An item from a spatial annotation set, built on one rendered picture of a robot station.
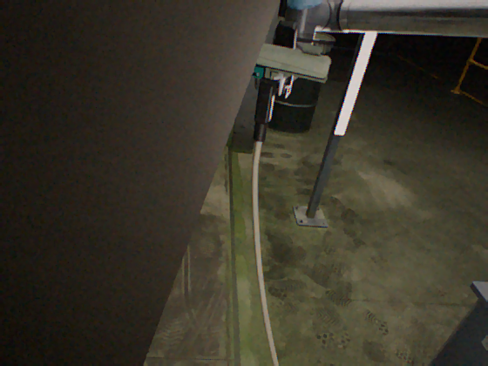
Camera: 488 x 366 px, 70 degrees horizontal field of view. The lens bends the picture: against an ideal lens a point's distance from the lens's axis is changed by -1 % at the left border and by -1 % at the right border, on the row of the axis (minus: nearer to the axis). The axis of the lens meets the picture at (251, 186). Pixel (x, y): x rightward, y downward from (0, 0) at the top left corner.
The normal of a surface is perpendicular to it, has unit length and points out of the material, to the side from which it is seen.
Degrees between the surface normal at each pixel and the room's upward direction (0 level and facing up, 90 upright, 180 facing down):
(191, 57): 90
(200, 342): 0
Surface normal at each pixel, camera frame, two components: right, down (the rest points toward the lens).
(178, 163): 0.11, 0.55
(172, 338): 0.16, -0.83
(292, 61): -0.30, 0.47
